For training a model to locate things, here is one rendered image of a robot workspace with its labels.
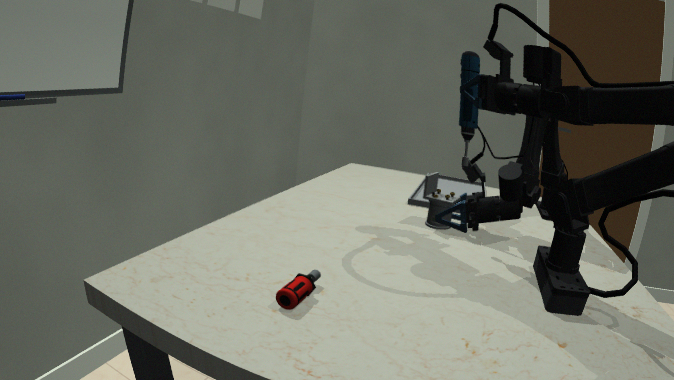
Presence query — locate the dark blue nut driver barrel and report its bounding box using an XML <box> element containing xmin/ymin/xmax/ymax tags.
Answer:
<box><xmin>459</xmin><ymin>51</ymin><xmax>480</xmax><ymax>166</ymax></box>

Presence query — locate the grey metal bracket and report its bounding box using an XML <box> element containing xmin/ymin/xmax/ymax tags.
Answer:
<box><xmin>423</xmin><ymin>172</ymin><xmax>461</xmax><ymax>205</ymax></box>

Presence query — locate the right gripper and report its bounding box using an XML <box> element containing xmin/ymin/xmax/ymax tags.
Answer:
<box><xmin>435</xmin><ymin>163</ymin><xmax>500</xmax><ymax>233</ymax></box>

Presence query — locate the dark grey cylinder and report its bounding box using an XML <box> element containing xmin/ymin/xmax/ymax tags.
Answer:
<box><xmin>425</xmin><ymin>200</ymin><xmax>455</xmax><ymax>230</ymax></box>

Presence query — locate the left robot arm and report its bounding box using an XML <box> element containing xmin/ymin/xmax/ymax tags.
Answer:
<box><xmin>515</xmin><ymin>45</ymin><xmax>674</xmax><ymax>299</ymax></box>

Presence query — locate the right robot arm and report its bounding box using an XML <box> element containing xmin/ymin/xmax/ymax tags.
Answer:
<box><xmin>496</xmin><ymin>114</ymin><xmax>567</xmax><ymax>221</ymax></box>

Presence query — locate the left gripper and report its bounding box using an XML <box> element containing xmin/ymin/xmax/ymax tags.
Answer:
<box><xmin>460</xmin><ymin>40</ymin><xmax>523</xmax><ymax>115</ymax></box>

